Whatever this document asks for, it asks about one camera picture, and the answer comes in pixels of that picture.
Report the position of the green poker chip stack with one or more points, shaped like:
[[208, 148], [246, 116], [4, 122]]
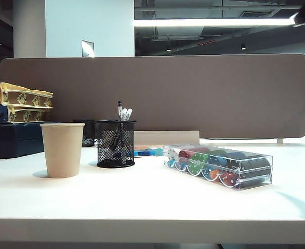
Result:
[[195, 169]]

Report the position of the black mesh pen holder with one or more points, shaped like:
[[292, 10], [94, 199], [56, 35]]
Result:
[[115, 164]]

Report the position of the white poker chip stack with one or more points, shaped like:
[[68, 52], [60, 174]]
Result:
[[171, 154]]

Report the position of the black shiny bag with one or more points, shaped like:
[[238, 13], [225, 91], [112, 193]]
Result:
[[88, 130]]

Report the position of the red LED ceiling sign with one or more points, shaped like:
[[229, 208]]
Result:
[[206, 43]]

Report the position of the black poker chip stack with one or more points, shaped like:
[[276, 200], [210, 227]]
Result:
[[256, 169]]

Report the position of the black clear ballpoint pen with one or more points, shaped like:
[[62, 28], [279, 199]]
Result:
[[119, 109]]

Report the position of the red poker chip stack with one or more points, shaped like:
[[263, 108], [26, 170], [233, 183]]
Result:
[[228, 179], [184, 154]]

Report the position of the teal letter puzzle board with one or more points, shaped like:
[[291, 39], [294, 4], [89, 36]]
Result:
[[145, 153]]

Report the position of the yellow orange puzzle box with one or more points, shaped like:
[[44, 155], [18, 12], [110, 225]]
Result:
[[25, 99]]

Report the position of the dark blue tool case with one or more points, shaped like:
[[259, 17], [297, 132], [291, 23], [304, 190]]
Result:
[[12, 140]]

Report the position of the orange poker chip stack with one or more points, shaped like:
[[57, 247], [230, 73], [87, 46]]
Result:
[[215, 175]]

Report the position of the white divider foot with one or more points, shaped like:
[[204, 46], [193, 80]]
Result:
[[279, 141]]

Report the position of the silver wall sign plate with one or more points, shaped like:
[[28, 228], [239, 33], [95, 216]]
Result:
[[87, 49]]

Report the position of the long white ceiling light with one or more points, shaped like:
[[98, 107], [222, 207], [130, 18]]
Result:
[[219, 22]]

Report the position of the white capped black pen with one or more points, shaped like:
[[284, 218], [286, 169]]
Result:
[[129, 114], [124, 114]]

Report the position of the blue poker chip stack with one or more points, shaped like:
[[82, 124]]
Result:
[[217, 161]]

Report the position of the brown felt desk divider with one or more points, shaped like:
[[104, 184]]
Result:
[[193, 96]]

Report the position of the beige paper cup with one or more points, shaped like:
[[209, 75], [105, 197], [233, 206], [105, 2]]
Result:
[[62, 151]]

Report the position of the clear plastic poker chip box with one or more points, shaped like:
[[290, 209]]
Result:
[[253, 169]]

